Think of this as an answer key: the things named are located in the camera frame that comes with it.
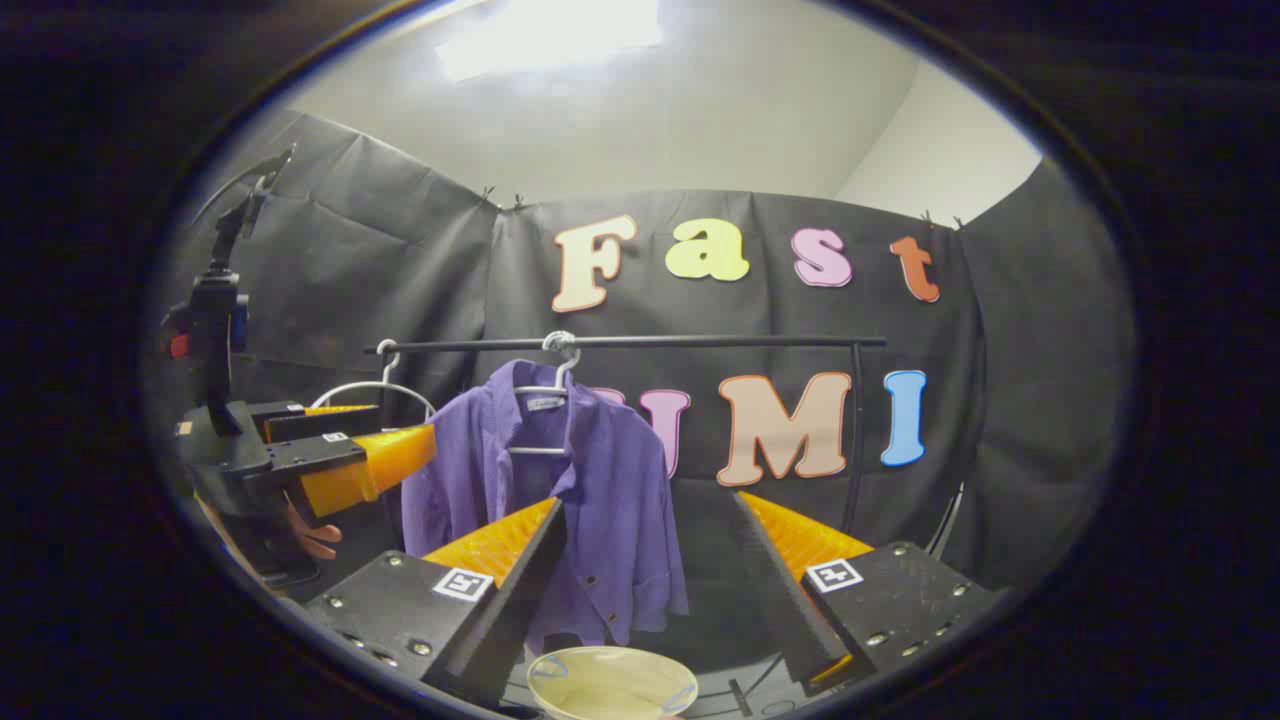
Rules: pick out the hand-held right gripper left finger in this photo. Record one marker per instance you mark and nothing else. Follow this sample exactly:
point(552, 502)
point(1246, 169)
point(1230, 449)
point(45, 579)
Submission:
point(520, 600)

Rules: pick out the beige laundry hamper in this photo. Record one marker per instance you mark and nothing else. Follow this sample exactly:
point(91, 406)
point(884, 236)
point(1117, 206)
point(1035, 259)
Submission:
point(610, 685)

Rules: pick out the purple ribbed shirt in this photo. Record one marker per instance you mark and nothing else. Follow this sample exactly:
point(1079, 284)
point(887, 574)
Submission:
point(620, 480)

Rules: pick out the white clothes hanger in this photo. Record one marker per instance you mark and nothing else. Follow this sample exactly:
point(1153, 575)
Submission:
point(370, 384)
point(562, 345)

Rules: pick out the black clothes rack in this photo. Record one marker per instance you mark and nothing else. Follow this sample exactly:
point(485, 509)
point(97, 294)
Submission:
point(700, 342)

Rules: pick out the black backdrop cloth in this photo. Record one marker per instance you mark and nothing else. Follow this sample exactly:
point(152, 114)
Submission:
point(1000, 350)

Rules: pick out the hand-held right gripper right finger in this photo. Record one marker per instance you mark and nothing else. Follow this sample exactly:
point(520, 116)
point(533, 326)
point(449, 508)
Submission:
point(780, 590)

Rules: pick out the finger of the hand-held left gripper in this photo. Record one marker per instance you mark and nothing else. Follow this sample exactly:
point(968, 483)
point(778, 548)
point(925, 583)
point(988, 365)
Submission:
point(320, 458)
point(310, 422)

